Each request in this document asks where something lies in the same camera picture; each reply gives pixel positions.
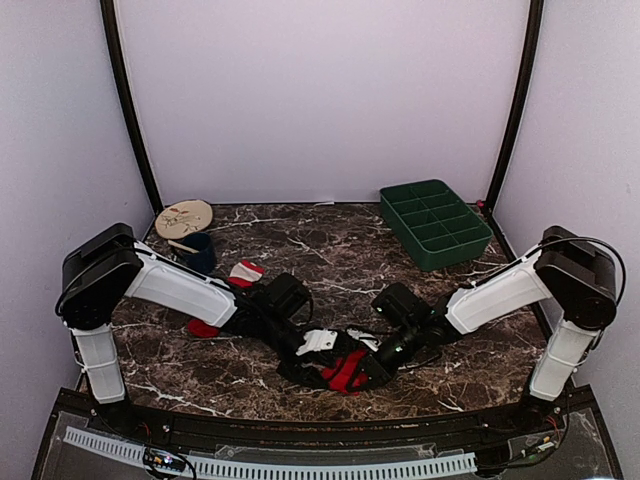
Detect wooden stick in cup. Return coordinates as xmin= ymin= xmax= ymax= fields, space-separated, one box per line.
xmin=167 ymin=240 xmax=200 ymax=254

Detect black frame post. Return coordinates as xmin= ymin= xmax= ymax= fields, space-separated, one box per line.
xmin=99 ymin=0 xmax=164 ymax=214
xmin=484 ymin=0 xmax=545 ymax=211

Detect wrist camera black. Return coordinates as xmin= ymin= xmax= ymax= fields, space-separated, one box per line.
xmin=372 ymin=282 xmax=432 ymax=327
xmin=265 ymin=273 xmax=312 ymax=319

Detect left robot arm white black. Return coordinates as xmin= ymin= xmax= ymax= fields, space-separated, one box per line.
xmin=55 ymin=223 xmax=338 ymax=436

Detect right black frame post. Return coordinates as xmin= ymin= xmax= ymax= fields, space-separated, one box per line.
xmin=484 ymin=0 xmax=545 ymax=211

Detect black front rail base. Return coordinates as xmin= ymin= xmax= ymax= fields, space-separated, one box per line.
xmin=32 ymin=387 xmax=622 ymax=479

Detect beige floral plate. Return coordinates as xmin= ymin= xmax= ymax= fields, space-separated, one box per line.
xmin=154 ymin=200 xmax=213 ymax=240

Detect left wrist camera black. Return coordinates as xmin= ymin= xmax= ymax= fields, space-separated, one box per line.
xmin=265 ymin=273 xmax=312 ymax=319

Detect left black frame post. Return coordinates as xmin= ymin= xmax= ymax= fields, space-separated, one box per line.
xmin=99 ymin=0 xmax=164 ymax=214

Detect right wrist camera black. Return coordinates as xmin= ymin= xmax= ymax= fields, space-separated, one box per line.
xmin=372 ymin=282 xmax=432 ymax=327

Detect dark blue cup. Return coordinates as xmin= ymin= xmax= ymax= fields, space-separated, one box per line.
xmin=181 ymin=232 xmax=217 ymax=275

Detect white slotted cable duct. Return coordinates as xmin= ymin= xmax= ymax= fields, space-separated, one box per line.
xmin=62 ymin=427 xmax=477 ymax=479

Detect red santa sock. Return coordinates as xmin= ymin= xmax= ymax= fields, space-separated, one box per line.
xmin=321 ymin=349 xmax=369 ymax=395

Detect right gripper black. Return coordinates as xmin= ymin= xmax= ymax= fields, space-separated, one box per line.
xmin=346 ymin=321 xmax=424 ymax=392

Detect green compartment tray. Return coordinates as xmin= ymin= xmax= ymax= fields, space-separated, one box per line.
xmin=379 ymin=179 xmax=493 ymax=272

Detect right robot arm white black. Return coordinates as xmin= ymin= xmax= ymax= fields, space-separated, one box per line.
xmin=345 ymin=226 xmax=627 ymax=434

